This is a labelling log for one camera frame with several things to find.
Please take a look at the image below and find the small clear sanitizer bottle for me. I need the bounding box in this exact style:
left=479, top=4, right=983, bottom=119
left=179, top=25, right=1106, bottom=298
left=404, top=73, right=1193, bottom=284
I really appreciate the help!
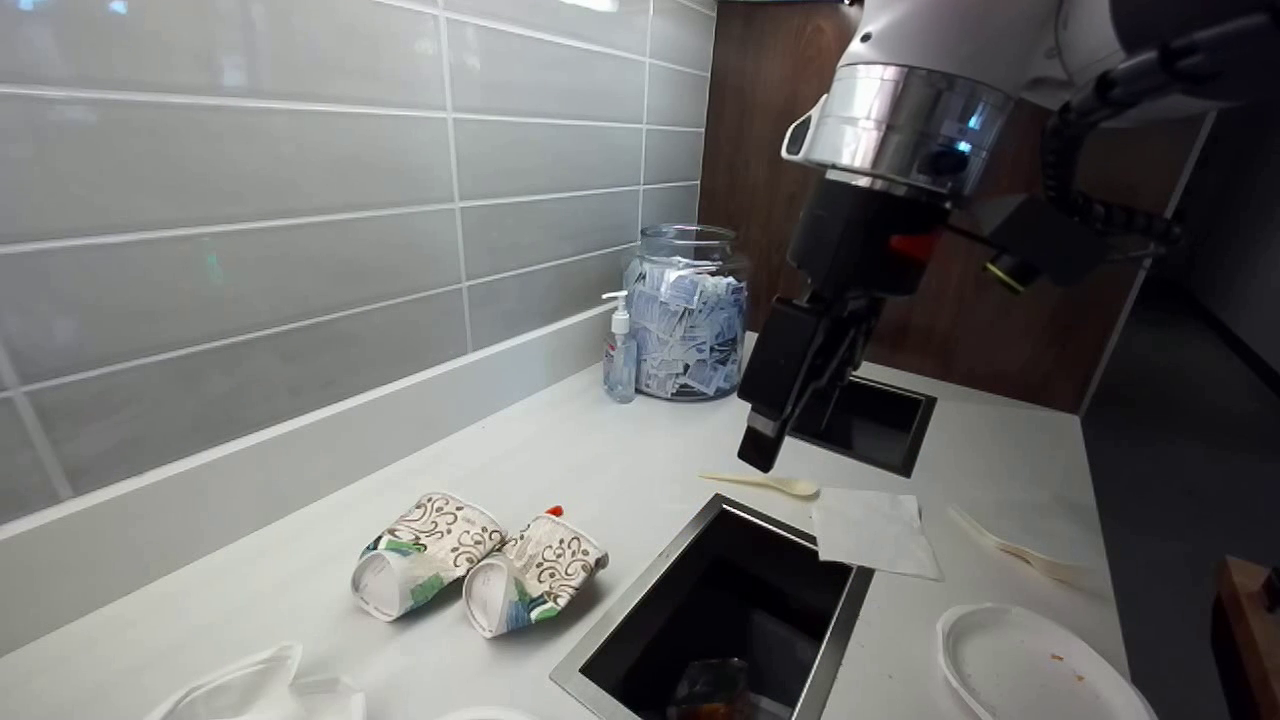
left=601, top=291, right=643, bottom=406

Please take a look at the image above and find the white round plate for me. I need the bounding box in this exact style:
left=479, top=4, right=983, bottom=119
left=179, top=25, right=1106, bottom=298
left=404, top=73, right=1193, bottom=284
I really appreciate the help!
left=933, top=600, right=1159, bottom=720

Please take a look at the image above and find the white paper napkin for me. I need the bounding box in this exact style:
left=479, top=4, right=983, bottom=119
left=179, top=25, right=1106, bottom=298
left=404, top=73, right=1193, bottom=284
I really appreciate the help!
left=807, top=478, right=945, bottom=581

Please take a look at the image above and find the small wooden spoon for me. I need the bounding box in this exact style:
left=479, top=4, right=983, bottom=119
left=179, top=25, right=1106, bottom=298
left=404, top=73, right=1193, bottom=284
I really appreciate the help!
left=700, top=469, right=823, bottom=502

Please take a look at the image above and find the trash chute beside paper cups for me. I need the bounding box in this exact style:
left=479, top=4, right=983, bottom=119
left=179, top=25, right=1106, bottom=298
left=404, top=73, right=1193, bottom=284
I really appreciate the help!
left=548, top=492, right=880, bottom=720

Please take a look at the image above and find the trash chute beside glass jar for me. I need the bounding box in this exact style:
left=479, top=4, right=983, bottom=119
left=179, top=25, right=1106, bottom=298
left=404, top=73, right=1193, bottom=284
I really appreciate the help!
left=784, top=370, right=941, bottom=482

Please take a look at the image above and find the glass jar of blue sachets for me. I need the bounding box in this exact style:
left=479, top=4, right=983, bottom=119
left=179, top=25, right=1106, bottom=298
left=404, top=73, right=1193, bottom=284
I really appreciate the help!
left=624, top=218, right=751, bottom=403

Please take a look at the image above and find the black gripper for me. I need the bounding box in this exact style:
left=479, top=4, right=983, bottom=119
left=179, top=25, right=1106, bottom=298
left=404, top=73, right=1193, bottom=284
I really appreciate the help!
left=733, top=175, right=953, bottom=478

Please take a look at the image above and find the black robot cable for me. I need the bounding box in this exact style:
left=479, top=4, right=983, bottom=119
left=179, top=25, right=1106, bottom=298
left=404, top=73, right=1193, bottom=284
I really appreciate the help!
left=1037, top=7, right=1280, bottom=255

